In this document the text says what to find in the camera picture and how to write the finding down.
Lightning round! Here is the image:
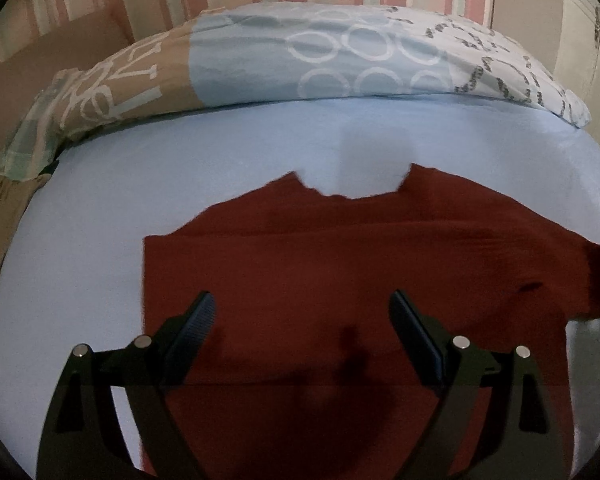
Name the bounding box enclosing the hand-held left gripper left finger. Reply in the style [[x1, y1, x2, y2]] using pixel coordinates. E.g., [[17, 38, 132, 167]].
[[36, 290, 217, 480]]

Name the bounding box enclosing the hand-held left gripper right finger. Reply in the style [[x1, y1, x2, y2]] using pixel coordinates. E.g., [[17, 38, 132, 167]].
[[388, 289, 574, 480]]

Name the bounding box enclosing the dark red knit sweater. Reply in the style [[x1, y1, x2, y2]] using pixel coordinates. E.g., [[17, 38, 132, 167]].
[[139, 162, 600, 480]]

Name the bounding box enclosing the light blue bed sheet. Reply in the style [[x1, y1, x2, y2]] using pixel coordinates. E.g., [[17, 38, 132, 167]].
[[0, 94, 600, 480]]

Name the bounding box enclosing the patterned blue tan pillow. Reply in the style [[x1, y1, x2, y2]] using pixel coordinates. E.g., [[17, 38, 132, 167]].
[[0, 2, 594, 182]]

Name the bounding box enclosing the cream wardrobe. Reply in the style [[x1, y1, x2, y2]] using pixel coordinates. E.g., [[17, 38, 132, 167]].
[[550, 0, 600, 161]]

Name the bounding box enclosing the brown bed frame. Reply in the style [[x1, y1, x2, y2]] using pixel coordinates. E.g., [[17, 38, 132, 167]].
[[0, 9, 132, 173]]

